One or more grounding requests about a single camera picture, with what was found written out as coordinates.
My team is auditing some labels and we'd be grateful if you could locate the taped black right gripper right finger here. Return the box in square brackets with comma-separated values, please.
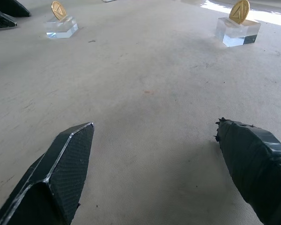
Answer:
[214, 117, 281, 225]

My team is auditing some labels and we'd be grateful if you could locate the clear acrylic block stand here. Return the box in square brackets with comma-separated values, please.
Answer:
[215, 16, 261, 48]
[43, 15, 79, 39]

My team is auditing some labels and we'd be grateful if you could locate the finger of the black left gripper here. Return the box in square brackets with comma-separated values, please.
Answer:
[0, 0, 32, 17]
[0, 6, 18, 30]

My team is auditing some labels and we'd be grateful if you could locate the gold coin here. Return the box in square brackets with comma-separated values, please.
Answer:
[229, 0, 251, 25]
[51, 0, 67, 21]

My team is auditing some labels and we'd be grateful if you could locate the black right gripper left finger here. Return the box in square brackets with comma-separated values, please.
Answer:
[0, 122, 95, 225]

